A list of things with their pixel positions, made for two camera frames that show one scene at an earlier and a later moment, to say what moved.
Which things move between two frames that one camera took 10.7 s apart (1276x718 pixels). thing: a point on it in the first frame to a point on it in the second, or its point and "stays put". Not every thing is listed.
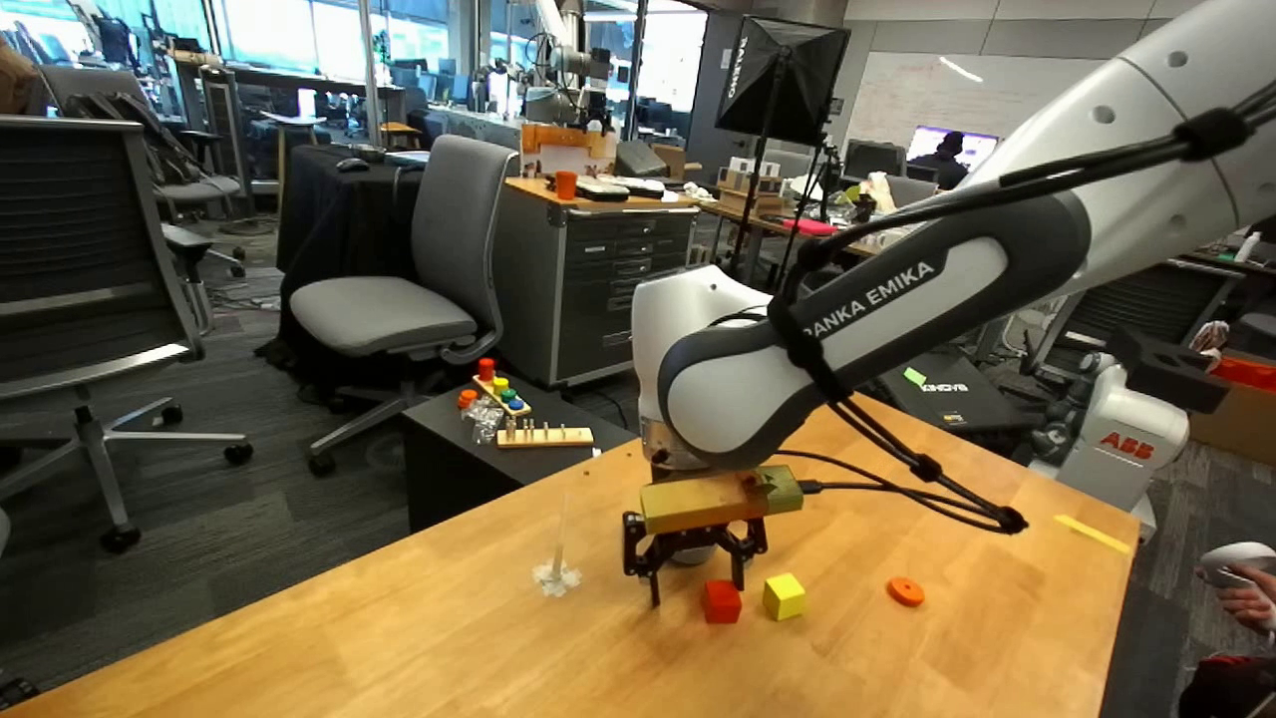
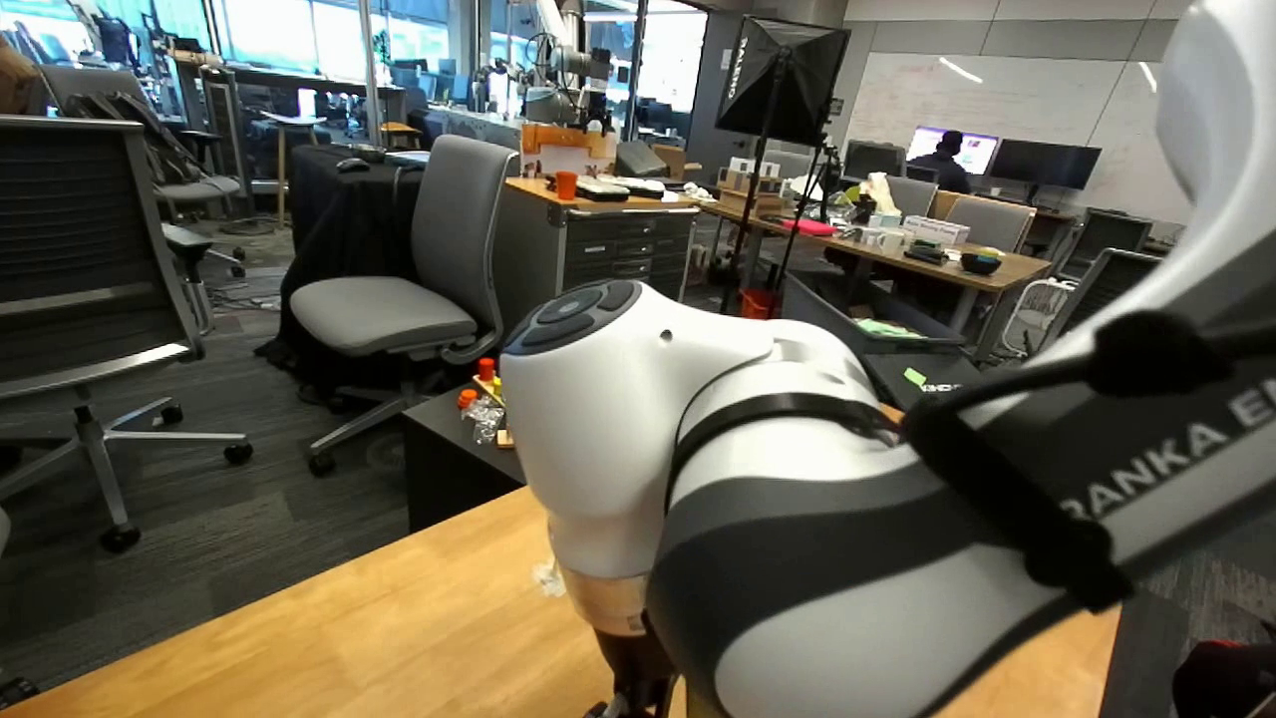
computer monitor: [973, 147] stays put
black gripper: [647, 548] to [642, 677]
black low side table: [448, 466] stays put
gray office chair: [450, 310] stays put
